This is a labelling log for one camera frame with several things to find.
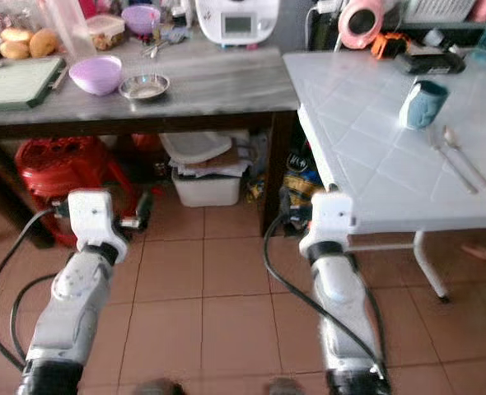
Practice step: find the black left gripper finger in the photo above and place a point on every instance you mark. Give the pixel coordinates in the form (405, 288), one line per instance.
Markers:
(142, 204)
(60, 210)

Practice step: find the lilac plastic bowl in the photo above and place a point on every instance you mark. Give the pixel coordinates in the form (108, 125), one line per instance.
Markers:
(95, 76)

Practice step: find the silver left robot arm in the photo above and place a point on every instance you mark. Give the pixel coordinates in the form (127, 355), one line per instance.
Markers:
(70, 313)

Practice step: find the red plastic stool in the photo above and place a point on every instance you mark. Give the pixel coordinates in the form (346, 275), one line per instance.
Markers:
(62, 164)

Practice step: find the white plastic storage box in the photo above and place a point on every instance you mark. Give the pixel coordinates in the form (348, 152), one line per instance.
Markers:
(206, 191)

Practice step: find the white plastic lid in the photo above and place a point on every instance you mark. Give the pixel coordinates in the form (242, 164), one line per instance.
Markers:
(198, 146)

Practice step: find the white plastic folding table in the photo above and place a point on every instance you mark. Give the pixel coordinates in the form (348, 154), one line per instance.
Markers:
(366, 156)

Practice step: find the small steel bowl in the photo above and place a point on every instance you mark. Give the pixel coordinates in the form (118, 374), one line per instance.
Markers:
(144, 88)

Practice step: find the green cutting board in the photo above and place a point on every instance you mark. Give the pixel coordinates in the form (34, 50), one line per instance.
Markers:
(16, 82)

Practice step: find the grey-topped dark wooden table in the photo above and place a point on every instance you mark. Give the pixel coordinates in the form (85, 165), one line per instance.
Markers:
(226, 82)

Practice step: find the teal cup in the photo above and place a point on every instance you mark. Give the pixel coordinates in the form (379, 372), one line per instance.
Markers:
(422, 105)

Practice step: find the metal utensil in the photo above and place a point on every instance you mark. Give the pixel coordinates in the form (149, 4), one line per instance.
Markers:
(165, 41)

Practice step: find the brown bread roll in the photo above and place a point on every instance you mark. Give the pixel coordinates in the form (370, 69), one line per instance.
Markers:
(14, 51)
(44, 44)
(16, 35)

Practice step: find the metal spoon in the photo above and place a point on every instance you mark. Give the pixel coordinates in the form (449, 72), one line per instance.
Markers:
(453, 138)

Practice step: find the clear plastic food container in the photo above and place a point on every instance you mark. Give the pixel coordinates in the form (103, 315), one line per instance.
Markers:
(107, 33)

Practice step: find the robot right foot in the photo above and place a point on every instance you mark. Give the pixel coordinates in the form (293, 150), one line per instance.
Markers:
(284, 387)

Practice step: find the clear plastic jug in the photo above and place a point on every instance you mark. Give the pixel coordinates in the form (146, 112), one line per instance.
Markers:
(68, 29)

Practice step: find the small purple bowl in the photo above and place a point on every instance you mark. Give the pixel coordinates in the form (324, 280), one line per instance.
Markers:
(141, 18)

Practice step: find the orange and black gadget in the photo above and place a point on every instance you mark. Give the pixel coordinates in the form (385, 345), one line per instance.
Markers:
(389, 47)

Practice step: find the black rectangular device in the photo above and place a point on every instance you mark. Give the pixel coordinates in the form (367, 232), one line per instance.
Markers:
(431, 64)

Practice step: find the pink round appliance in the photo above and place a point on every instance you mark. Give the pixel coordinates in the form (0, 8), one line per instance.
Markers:
(360, 23)

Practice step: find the white kitchen appliance with display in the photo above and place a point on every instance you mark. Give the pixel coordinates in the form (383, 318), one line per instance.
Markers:
(236, 23)

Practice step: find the white plastic basket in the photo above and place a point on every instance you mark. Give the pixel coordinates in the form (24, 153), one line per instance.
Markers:
(436, 10)

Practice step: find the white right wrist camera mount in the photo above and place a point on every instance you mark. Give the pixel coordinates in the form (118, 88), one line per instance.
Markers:
(329, 218)

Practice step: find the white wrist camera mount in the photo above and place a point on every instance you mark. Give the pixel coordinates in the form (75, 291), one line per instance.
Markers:
(329, 218)
(95, 218)

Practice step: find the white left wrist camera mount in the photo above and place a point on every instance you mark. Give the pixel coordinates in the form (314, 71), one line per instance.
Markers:
(95, 218)

